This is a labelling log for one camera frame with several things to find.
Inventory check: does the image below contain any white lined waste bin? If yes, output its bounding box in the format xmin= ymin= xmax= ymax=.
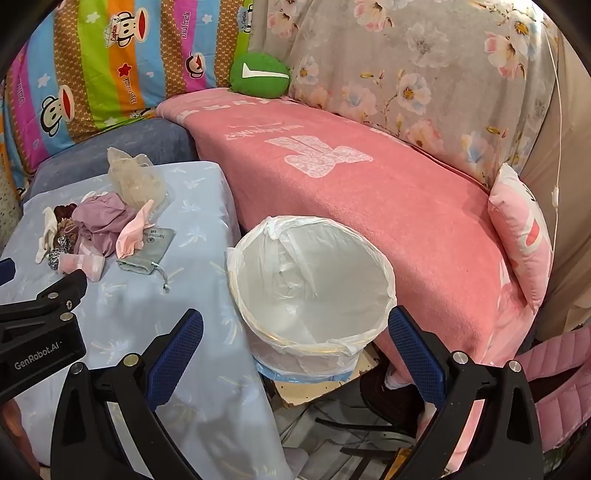
xmin=225 ymin=215 xmax=398 ymax=384

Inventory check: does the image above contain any grey drawstring pouch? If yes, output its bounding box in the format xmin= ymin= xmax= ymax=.
xmin=116 ymin=226 xmax=177 ymax=292

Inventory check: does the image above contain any pink printed pillow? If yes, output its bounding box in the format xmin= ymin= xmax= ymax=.
xmin=488 ymin=162 xmax=555 ymax=315

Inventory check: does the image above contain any pink blanket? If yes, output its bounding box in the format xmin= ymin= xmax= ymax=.
xmin=156 ymin=88 xmax=539 ymax=444

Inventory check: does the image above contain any white cable with switch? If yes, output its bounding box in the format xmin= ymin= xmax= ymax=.
xmin=542 ymin=28 xmax=566 ymax=208

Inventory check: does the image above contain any striped cartoon monkey blanket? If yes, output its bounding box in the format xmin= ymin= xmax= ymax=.
xmin=0 ymin=0 xmax=254 ymax=185

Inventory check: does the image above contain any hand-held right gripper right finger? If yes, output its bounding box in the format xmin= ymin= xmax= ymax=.
xmin=388 ymin=305 xmax=546 ymax=480

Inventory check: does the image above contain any grey floral sheet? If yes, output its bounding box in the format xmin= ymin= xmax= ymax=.
xmin=247 ymin=0 xmax=561 ymax=190

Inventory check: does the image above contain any pink striped sock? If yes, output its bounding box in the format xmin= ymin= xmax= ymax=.
xmin=60 ymin=253 xmax=106 ymax=283

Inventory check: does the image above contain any cream organza scrunchie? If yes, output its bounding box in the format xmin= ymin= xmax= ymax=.
xmin=107 ymin=147 xmax=168 ymax=213

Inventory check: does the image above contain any green round cushion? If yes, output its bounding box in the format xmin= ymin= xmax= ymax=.
xmin=229 ymin=52 xmax=291 ymax=99

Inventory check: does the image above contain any black metal frame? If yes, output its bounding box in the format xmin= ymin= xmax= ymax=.
xmin=314 ymin=415 xmax=421 ymax=462

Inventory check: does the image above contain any beige board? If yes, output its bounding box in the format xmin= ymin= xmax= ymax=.
xmin=268 ymin=346 xmax=379 ymax=407

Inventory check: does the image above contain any dark patterned pad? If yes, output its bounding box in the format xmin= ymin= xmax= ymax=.
xmin=360 ymin=362 xmax=426 ymax=423

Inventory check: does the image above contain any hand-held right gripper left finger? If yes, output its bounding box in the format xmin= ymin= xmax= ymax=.
xmin=50 ymin=308 xmax=205 ymax=480

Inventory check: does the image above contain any pink quilted jacket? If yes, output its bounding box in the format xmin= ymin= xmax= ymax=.
xmin=515 ymin=323 xmax=591 ymax=462

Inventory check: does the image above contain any purple cloth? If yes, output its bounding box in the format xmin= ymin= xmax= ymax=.
xmin=71 ymin=191 xmax=139 ymax=257

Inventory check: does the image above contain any beige curtain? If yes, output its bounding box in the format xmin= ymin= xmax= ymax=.
xmin=517 ymin=32 xmax=591 ymax=342

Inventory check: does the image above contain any tan dotted scrunchie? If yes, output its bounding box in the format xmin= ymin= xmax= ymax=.
xmin=55 ymin=220 xmax=81 ymax=254

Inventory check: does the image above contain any blue-grey cushion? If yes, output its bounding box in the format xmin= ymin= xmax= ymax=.
xmin=21 ymin=117 xmax=197 ymax=204

